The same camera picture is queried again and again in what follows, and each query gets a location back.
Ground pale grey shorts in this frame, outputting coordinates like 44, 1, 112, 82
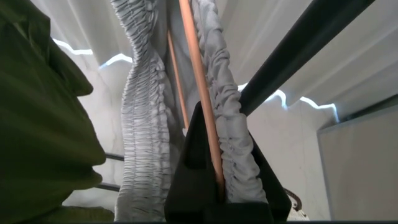
110, 0, 270, 223

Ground black clothes rack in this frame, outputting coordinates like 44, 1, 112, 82
95, 0, 377, 192

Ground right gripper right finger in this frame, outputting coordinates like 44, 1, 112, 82
217, 132, 293, 223

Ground green short-sleeved shirt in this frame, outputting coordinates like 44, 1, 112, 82
0, 0, 116, 224

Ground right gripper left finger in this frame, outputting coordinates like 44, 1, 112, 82
164, 101, 223, 223

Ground pink clothes hanger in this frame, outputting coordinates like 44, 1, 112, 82
167, 0, 226, 202

